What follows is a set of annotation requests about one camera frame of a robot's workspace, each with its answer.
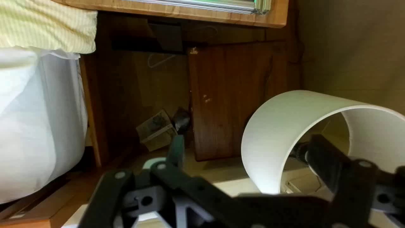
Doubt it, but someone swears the small grey power adapter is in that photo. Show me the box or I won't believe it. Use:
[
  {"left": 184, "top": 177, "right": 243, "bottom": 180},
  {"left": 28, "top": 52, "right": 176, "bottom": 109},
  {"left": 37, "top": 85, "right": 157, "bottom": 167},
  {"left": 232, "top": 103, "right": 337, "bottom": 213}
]
[{"left": 136, "top": 106, "right": 193, "bottom": 153}]

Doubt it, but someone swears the white cylindrical lamp shade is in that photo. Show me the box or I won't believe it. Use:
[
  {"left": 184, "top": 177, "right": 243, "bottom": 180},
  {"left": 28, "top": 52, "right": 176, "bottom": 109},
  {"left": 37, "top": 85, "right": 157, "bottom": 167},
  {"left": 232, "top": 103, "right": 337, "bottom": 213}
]
[{"left": 239, "top": 89, "right": 405, "bottom": 195}]

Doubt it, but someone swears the yellow striped blanket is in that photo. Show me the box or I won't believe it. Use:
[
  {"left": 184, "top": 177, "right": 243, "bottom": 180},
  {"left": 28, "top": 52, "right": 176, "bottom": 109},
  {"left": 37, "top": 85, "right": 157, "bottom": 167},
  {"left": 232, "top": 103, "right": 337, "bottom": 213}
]
[{"left": 0, "top": 0, "right": 99, "bottom": 56}]

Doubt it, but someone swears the brown wooden nightstand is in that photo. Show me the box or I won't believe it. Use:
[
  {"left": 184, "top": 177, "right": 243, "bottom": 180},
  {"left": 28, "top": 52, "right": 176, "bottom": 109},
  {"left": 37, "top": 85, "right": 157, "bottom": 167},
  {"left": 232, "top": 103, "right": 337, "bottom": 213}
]
[{"left": 100, "top": 144, "right": 339, "bottom": 200}]

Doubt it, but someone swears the white bed sheet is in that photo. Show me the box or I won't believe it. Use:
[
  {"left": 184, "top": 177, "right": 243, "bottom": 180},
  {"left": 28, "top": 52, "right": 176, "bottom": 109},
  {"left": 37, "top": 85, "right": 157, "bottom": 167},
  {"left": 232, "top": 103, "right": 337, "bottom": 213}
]
[{"left": 0, "top": 47, "right": 89, "bottom": 205}]

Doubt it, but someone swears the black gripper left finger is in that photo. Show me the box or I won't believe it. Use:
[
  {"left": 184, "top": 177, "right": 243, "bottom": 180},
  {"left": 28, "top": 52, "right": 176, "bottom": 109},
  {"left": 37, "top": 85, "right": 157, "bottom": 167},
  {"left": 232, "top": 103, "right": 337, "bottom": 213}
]
[{"left": 77, "top": 134, "right": 263, "bottom": 228}]

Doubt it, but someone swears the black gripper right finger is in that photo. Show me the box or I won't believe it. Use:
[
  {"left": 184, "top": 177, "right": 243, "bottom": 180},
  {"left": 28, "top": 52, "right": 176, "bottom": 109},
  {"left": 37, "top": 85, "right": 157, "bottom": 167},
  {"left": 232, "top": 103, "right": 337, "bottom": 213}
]
[{"left": 306, "top": 133, "right": 405, "bottom": 228}]

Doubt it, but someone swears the black lamp base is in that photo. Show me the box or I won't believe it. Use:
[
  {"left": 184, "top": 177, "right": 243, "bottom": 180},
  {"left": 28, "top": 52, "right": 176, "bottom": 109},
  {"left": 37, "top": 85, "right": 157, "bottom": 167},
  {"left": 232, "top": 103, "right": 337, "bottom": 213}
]
[{"left": 293, "top": 133, "right": 343, "bottom": 172}]

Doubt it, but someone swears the brown wooden desk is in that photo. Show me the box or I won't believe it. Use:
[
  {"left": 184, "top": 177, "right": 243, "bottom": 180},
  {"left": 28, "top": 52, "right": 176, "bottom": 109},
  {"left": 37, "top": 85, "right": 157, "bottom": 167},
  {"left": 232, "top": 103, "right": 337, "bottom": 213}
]
[{"left": 55, "top": 0, "right": 303, "bottom": 163}]

